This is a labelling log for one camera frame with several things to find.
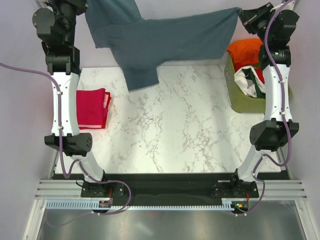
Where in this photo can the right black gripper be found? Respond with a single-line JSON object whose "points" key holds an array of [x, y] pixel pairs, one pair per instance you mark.
{"points": [[249, 17]]}

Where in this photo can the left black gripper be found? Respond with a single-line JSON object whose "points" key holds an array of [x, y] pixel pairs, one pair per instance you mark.
{"points": [[81, 5]]}

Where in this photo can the blue grey t shirt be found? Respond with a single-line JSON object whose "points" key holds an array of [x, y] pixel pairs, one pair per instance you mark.
{"points": [[140, 45]]}

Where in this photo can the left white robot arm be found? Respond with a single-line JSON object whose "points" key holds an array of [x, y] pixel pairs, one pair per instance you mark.
{"points": [[55, 27]]}

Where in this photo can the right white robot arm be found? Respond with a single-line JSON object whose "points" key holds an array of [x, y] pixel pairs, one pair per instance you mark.
{"points": [[274, 26]]}

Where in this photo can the folded red t shirt stack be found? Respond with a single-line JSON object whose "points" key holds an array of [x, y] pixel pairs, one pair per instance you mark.
{"points": [[92, 107]]}

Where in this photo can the orange t shirt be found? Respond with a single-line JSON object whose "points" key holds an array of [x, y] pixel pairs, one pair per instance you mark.
{"points": [[245, 51]]}

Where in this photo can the red t shirt in basket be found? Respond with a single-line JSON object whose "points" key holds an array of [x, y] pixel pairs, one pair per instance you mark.
{"points": [[259, 73]]}

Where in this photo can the white green crumpled t shirt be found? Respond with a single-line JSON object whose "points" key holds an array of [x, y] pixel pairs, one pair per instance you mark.
{"points": [[247, 80]]}

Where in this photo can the green plastic basket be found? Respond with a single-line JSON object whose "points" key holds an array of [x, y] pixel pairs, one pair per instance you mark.
{"points": [[247, 102]]}

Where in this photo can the right aluminium frame post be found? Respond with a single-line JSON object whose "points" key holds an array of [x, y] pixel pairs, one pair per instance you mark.
{"points": [[294, 4]]}

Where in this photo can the aluminium rail profile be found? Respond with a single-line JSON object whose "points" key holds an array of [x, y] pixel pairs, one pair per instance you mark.
{"points": [[269, 190]]}

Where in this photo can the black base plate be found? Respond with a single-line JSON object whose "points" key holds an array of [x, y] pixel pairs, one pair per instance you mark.
{"points": [[183, 199]]}

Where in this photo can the white slotted cable duct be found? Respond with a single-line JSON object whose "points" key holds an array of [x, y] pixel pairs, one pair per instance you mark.
{"points": [[103, 205]]}

